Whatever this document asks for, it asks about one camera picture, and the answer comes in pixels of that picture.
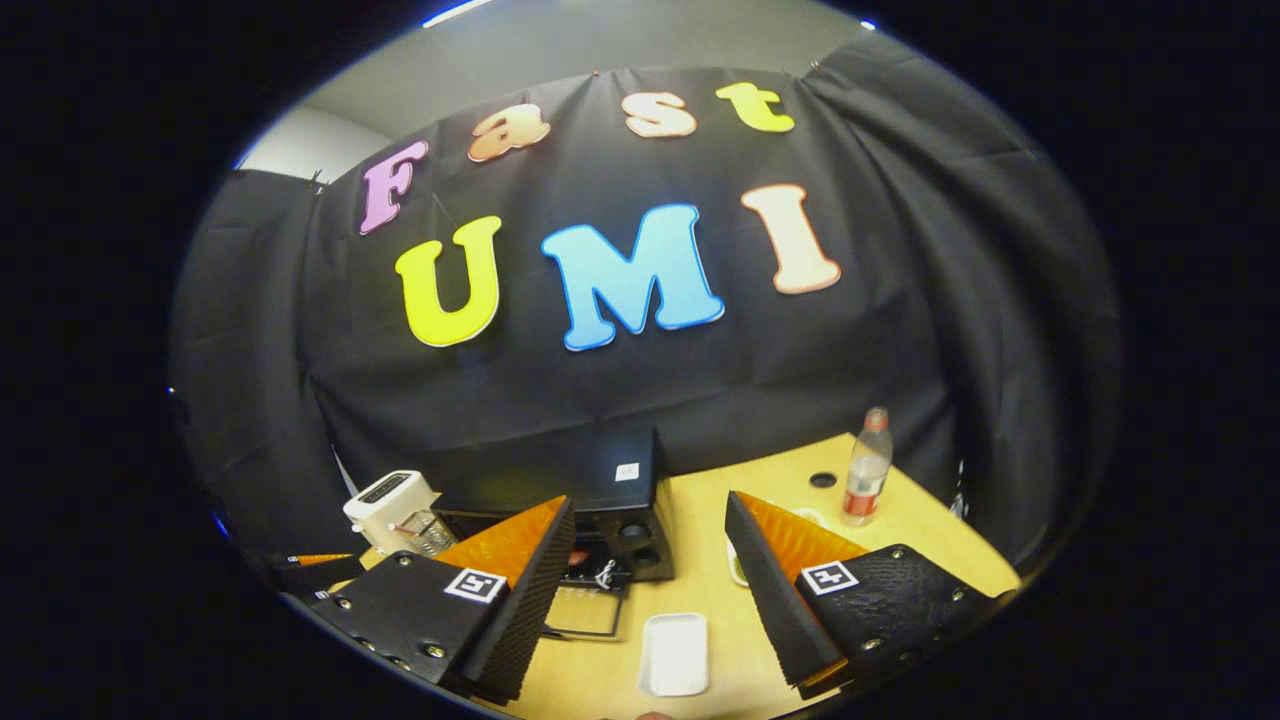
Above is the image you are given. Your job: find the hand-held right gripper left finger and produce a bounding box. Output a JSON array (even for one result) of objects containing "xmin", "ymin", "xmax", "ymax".
[{"xmin": 308, "ymin": 494, "xmax": 579, "ymax": 705}]

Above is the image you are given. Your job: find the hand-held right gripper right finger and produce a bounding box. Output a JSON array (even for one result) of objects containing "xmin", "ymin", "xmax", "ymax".
[{"xmin": 723, "ymin": 489, "xmax": 1021, "ymax": 702}]

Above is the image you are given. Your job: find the white rectangular tray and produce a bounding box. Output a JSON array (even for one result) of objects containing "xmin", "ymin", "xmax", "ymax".
[{"xmin": 638, "ymin": 612, "xmax": 711, "ymax": 699}]

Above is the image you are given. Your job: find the black electric oven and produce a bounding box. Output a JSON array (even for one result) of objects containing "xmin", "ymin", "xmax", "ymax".
[{"xmin": 430, "ymin": 427, "xmax": 677, "ymax": 642}]

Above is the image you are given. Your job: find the white divided dish of beans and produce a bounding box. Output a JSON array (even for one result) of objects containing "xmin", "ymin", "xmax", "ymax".
[{"xmin": 724, "ymin": 506, "xmax": 829, "ymax": 589}]

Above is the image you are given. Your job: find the white toaster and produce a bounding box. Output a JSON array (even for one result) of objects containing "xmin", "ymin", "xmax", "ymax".
[{"xmin": 342, "ymin": 469, "xmax": 442, "ymax": 557}]

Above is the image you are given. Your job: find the clear glass measuring cup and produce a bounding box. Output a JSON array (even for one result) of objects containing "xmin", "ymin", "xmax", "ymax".
[{"xmin": 396, "ymin": 509, "xmax": 458, "ymax": 560}]

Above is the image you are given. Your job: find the clear bottle with red label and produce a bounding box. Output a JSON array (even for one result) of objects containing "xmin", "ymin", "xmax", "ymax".
[{"xmin": 841, "ymin": 406, "xmax": 895, "ymax": 529}]

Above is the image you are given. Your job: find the black backdrop cloth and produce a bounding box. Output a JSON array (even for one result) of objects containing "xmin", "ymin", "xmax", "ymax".
[{"xmin": 168, "ymin": 28, "xmax": 1123, "ymax": 593}]

